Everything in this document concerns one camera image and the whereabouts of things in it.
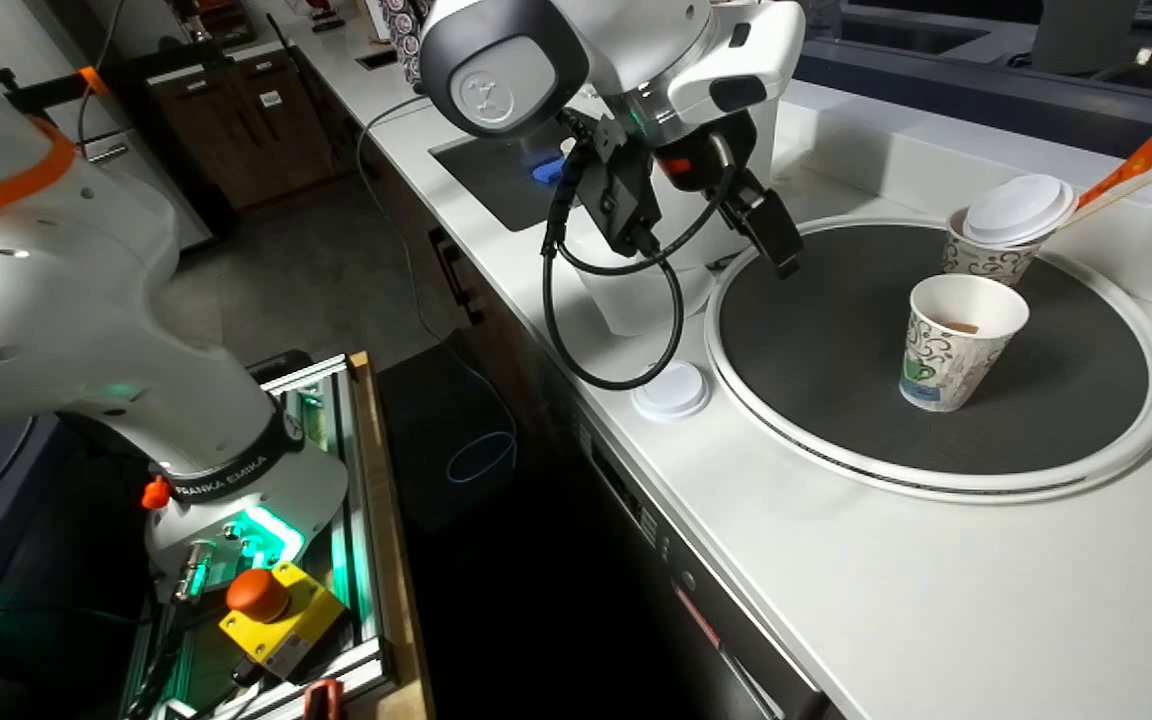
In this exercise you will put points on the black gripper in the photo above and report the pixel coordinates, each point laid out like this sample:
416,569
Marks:
700,147

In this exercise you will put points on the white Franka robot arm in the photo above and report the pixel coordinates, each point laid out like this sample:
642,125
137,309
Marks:
57,307

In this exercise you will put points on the patterned paper cup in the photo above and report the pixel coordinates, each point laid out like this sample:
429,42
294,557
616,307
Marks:
989,258
941,365

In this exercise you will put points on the dark blue counter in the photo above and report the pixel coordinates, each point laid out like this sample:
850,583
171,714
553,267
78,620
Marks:
1000,94

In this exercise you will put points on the blue sponge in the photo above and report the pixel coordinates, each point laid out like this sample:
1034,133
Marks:
545,170

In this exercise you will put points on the round black tray white rim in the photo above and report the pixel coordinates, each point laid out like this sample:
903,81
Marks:
819,346

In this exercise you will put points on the patterned tall container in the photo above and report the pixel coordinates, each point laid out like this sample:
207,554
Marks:
403,27

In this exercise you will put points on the orange stir stick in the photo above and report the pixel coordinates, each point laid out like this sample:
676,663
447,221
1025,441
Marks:
1117,179

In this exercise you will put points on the grey container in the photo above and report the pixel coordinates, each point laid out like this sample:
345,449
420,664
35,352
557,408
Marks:
1082,32

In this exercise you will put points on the brown wooden cabinet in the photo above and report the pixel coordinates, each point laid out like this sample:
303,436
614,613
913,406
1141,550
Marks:
248,125

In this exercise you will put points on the yellow emergency stop box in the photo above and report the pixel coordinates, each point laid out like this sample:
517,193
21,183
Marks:
285,620

